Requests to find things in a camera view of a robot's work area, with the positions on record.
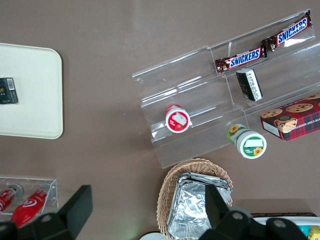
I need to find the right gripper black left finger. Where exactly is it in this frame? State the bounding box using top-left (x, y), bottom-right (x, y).
top-left (0, 185), bottom-right (94, 240)

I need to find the yellow snack packet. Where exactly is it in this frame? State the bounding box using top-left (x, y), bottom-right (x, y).
top-left (308, 225), bottom-right (320, 240)

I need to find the cream plastic tray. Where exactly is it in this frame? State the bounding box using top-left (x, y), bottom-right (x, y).
top-left (0, 42), bottom-right (63, 140)

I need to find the clear acrylic bottle rack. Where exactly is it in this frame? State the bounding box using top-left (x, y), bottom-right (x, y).
top-left (0, 176), bottom-right (60, 223)

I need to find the red cola bottle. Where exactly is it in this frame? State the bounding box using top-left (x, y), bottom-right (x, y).
top-left (0, 183), bottom-right (25, 216)
top-left (9, 183), bottom-right (52, 229)

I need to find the small black white box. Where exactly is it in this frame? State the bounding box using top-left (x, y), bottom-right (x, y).
top-left (235, 68), bottom-right (264, 102)

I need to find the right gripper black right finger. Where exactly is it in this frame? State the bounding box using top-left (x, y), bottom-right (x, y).
top-left (199, 185), bottom-right (309, 240)

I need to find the aluminium foil tray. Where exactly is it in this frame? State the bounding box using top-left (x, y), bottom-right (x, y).
top-left (167, 174), bottom-right (232, 238)
top-left (177, 171), bottom-right (233, 191)

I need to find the clear acrylic stepped shelf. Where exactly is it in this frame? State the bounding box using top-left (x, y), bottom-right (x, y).
top-left (131, 8), bottom-right (320, 171)

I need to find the red strawberry yogurt cup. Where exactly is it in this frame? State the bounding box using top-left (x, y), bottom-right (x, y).
top-left (164, 104), bottom-right (194, 133)

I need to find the small black card box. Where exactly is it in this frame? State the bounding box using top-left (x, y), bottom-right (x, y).
top-left (0, 77), bottom-right (19, 105)

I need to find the Snickers chocolate bar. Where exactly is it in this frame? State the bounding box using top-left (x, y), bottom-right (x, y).
top-left (214, 46), bottom-right (268, 76)
top-left (260, 15), bottom-right (313, 52)

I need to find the red plaid cookie box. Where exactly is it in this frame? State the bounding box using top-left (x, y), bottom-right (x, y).
top-left (259, 92), bottom-right (320, 142)

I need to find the oval wicker basket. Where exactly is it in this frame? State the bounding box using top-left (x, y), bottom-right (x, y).
top-left (156, 157), bottom-right (234, 240)

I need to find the dark brown mat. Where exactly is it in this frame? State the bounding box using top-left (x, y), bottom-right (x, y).
top-left (251, 212), bottom-right (316, 218)

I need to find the green sunflower yogurt cup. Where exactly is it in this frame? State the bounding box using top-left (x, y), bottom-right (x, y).
top-left (226, 124), bottom-right (268, 160)

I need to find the white rectangular snack tray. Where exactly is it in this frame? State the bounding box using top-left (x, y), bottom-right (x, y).
top-left (251, 216), bottom-right (320, 240)

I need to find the teal snack packet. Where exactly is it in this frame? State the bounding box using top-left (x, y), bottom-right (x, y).
top-left (296, 224), bottom-right (311, 236)

